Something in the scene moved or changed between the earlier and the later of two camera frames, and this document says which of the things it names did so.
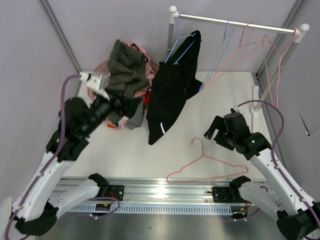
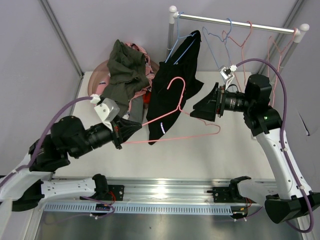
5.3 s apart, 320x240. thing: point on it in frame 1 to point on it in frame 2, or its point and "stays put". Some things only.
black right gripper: x=218 y=123 to x=206 y=108
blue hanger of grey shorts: x=227 y=40 to x=225 y=39
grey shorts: x=136 y=121 stays put
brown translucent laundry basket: x=102 y=68 stays put
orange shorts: x=147 y=97 stays put
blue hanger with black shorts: x=178 y=38 stays put
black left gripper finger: x=130 y=105 to x=126 y=129
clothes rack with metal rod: x=298 y=32 stays put
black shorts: x=173 y=81 stays put
